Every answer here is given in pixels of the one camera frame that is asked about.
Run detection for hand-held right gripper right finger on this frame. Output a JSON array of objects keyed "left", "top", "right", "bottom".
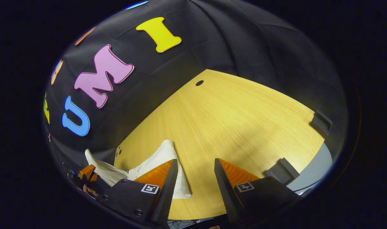
[{"left": 214, "top": 158, "right": 303, "bottom": 225}]

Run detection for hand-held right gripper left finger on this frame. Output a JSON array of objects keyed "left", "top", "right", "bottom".
[{"left": 98, "top": 159, "right": 179, "bottom": 227}]

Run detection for white jeans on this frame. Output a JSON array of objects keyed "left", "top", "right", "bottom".
[{"left": 85, "top": 139, "right": 193, "bottom": 200}]

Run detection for black table clamp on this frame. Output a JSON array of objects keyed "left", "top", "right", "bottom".
[
  {"left": 309, "top": 110, "right": 333, "bottom": 139},
  {"left": 265, "top": 158, "right": 301, "bottom": 186}
]

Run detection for black backdrop cloth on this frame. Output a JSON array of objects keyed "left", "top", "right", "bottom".
[{"left": 43, "top": 0, "right": 350, "bottom": 178}]

